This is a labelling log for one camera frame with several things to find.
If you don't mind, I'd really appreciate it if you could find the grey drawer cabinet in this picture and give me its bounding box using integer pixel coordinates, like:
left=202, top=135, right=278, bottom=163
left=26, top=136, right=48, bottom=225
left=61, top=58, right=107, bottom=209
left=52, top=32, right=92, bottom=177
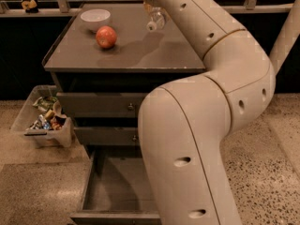
left=41, top=2, right=207, bottom=157

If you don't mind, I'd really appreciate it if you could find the grey open bottom drawer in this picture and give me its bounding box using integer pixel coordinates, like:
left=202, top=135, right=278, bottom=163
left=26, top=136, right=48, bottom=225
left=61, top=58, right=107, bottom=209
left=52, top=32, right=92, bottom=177
left=70, top=146, right=161, bottom=225

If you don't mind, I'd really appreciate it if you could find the clear plastic bin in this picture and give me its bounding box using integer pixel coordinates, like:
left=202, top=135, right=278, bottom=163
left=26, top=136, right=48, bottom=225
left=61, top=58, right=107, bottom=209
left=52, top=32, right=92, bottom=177
left=11, top=85, right=73, bottom=148

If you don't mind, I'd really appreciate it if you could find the blue silver snack packet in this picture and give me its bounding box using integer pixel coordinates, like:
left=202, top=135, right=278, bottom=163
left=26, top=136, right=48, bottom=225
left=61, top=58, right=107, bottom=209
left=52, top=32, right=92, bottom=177
left=29, top=114, right=52, bottom=130

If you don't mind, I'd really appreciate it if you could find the red apple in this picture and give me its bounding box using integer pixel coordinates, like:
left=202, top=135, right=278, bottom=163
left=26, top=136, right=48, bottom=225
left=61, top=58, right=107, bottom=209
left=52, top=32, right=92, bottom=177
left=96, top=26, right=117, bottom=49

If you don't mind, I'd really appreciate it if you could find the metal window railing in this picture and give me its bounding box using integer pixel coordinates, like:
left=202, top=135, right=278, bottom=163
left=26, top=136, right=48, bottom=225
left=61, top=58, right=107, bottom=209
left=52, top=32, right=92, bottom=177
left=0, top=0, right=300, bottom=19

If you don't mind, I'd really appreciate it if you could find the clear plastic bottle blue label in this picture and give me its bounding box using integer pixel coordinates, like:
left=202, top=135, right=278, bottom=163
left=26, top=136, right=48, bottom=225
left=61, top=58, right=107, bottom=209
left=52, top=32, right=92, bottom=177
left=146, top=7, right=166, bottom=32

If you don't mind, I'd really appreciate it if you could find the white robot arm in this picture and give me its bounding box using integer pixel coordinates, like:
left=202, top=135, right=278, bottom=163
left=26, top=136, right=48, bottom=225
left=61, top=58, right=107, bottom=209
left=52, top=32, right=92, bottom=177
left=138, top=0, right=276, bottom=225

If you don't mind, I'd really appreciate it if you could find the white diagonal pole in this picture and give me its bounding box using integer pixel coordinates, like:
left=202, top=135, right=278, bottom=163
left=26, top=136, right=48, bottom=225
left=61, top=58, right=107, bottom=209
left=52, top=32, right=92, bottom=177
left=270, top=0, right=300, bottom=73

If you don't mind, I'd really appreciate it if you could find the yellow black object on ledge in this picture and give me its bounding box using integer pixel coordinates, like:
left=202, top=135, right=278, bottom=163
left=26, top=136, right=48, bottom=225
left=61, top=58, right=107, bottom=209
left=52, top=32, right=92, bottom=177
left=22, top=0, right=38, bottom=13

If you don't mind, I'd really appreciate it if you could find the green snack bag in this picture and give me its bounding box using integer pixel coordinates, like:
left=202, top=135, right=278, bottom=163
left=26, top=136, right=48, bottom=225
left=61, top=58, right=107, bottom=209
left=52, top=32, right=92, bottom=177
left=32, top=97, right=57, bottom=113

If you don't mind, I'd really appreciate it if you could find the grey middle drawer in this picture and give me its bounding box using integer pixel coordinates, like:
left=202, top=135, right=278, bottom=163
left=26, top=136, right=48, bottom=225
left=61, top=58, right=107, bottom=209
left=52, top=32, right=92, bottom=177
left=74, top=127, right=139, bottom=146

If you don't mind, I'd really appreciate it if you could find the grey top drawer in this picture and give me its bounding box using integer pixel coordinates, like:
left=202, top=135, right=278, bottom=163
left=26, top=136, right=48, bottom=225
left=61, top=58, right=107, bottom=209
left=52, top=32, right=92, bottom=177
left=56, top=92, right=146, bottom=118

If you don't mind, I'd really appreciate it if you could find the brown snack packet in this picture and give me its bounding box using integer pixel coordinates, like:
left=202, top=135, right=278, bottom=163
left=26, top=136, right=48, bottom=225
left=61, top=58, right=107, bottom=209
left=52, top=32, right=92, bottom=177
left=50, top=115, right=67, bottom=130

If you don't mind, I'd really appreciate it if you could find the white bowl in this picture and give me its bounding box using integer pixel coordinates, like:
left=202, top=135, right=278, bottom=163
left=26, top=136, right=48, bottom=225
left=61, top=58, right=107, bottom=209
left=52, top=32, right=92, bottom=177
left=81, top=8, right=111, bottom=32

